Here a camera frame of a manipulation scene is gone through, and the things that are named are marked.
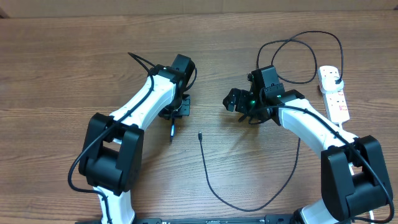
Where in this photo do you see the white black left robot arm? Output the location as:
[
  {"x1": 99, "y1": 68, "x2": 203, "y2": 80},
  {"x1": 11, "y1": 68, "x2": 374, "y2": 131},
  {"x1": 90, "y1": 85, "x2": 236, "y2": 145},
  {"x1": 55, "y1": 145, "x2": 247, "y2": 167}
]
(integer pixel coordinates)
[{"x1": 72, "y1": 62, "x2": 197, "y2": 223}]

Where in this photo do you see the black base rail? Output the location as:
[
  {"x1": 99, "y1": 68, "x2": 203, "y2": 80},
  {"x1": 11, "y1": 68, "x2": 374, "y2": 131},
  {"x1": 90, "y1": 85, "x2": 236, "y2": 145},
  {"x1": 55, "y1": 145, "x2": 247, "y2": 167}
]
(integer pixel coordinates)
[{"x1": 74, "y1": 213, "x2": 299, "y2": 224}]

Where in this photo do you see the black USB charging cable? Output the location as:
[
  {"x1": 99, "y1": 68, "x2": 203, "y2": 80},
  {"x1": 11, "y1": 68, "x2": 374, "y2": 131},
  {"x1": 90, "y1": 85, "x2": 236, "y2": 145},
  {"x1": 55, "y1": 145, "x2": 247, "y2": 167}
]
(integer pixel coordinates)
[{"x1": 197, "y1": 30, "x2": 345, "y2": 213}]

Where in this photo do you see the white power strip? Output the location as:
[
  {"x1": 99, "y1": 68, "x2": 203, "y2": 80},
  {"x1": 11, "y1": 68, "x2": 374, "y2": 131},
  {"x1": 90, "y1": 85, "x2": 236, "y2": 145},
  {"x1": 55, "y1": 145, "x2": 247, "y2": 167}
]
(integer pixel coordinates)
[{"x1": 317, "y1": 65, "x2": 351, "y2": 126}]

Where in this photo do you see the white power strip cord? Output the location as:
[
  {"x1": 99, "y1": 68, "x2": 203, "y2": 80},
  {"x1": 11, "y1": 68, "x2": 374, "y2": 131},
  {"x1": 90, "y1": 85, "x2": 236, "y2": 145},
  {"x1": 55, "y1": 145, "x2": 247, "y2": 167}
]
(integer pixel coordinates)
[{"x1": 338, "y1": 122, "x2": 375, "y2": 224}]

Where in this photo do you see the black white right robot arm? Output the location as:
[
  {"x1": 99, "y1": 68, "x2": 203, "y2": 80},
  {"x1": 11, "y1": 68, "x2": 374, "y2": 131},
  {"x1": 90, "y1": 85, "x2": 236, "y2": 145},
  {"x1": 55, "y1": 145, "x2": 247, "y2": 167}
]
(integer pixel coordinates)
[{"x1": 223, "y1": 65, "x2": 394, "y2": 223}]

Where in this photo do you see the white charger adapter plug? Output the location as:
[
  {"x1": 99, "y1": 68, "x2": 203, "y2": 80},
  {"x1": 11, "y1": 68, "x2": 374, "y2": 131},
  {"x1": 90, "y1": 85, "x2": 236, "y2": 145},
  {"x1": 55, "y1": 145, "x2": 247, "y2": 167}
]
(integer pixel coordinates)
[{"x1": 319, "y1": 77, "x2": 345, "y2": 94}]

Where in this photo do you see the blue Samsung Galaxy smartphone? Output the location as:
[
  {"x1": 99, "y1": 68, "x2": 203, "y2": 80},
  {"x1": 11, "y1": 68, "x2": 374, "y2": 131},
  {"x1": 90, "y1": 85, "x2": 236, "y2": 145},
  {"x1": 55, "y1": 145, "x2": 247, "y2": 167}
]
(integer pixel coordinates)
[{"x1": 170, "y1": 118, "x2": 175, "y2": 143}]

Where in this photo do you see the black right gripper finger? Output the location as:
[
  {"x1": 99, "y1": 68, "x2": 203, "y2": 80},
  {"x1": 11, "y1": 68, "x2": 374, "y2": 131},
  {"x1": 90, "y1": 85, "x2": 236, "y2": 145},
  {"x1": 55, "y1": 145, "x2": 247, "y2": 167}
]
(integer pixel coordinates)
[
  {"x1": 235, "y1": 90, "x2": 251, "y2": 114},
  {"x1": 223, "y1": 88, "x2": 241, "y2": 111}
]

